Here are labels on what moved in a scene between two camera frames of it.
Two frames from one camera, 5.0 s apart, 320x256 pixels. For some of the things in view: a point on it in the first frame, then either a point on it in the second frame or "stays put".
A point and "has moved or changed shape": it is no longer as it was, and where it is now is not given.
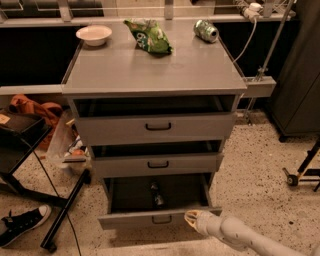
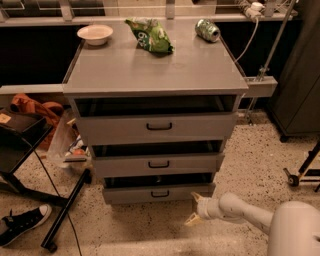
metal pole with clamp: [263, 69] stays put
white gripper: [211, 223] → [204, 208]
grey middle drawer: [159, 159] stays put
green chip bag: [148, 36] stays put
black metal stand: [20, 133] stays put
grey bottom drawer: [139, 201] has moved or changed shape
